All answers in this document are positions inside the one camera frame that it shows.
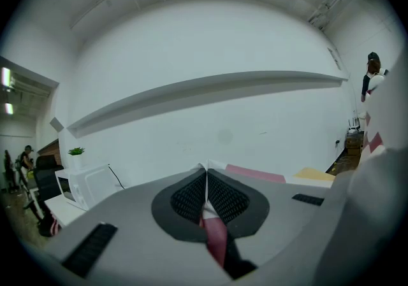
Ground small green potted plant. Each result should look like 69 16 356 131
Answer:
67 147 86 170

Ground white desk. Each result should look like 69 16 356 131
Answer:
43 196 87 227

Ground black office chair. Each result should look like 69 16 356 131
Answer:
33 155 64 197

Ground stack of cardboard boxes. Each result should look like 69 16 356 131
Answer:
345 131 365 155

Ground white chair with metal legs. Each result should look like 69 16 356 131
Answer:
347 115 361 135

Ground long white wall shelf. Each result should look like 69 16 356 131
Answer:
66 70 350 139

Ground black microwave power cable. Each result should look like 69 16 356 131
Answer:
107 164 126 190

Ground white microwave oven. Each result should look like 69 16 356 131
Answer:
55 163 112 211

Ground black bag with striped trim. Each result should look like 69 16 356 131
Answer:
38 210 62 238

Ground white pink yellow checked tablecloth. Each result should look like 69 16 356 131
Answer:
190 55 408 286

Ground metal ceiling cable tray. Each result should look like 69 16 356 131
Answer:
307 0 363 31

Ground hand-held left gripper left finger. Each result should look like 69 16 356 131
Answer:
43 167 244 286

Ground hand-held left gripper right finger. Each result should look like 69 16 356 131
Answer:
207 168 335 286

